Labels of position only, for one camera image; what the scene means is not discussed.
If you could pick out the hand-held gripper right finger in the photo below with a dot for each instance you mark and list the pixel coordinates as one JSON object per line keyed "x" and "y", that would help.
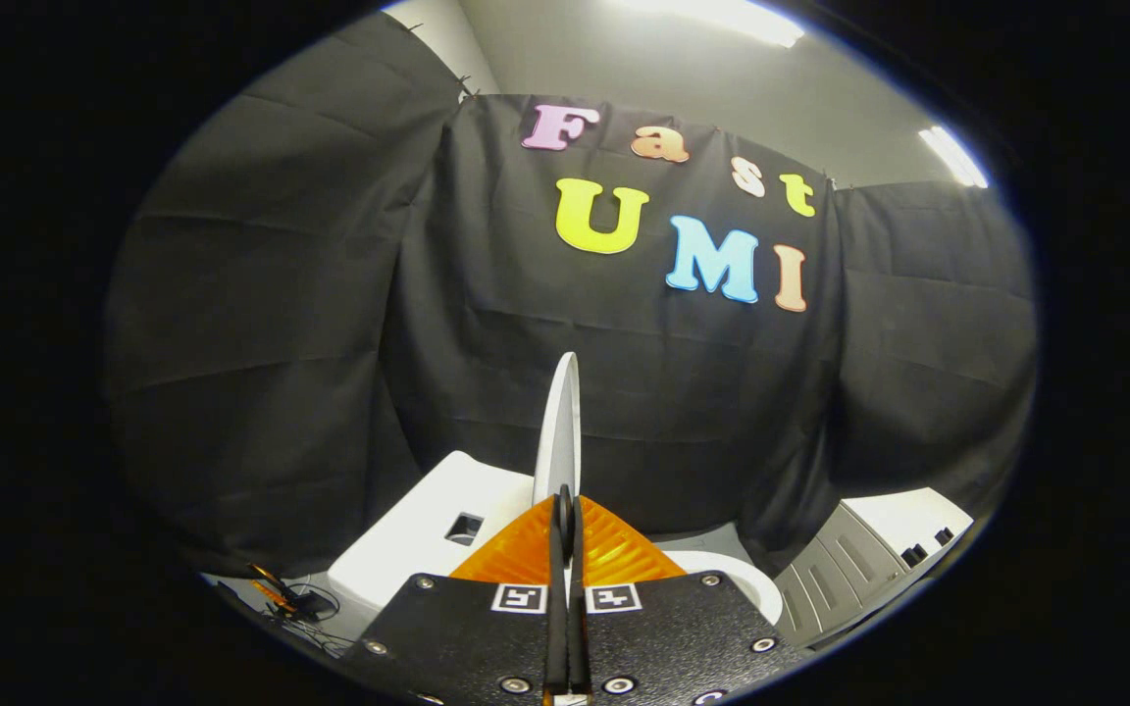
{"x": 581, "y": 637}

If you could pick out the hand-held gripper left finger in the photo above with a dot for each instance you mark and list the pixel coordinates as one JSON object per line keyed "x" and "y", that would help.
{"x": 555, "y": 637}

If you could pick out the white toilet lid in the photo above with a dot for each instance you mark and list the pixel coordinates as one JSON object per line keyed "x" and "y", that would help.
{"x": 560, "y": 431}

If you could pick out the white toilet tank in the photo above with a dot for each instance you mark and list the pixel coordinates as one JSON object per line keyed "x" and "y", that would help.
{"x": 408, "y": 539}

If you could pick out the white toilet bowl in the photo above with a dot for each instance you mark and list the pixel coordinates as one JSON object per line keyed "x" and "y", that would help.
{"x": 753, "y": 585}

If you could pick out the black backdrop cloth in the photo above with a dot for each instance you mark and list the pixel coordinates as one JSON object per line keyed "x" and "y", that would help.
{"x": 487, "y": 373}

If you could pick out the white panelled cabinet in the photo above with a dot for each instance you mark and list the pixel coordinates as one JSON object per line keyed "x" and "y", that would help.
{"x": 849, "y": 569}

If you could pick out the ceiling light panel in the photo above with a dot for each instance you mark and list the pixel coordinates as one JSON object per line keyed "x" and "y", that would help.
{"x": 953, "y": 157}
{"x": 722, "y": 15}

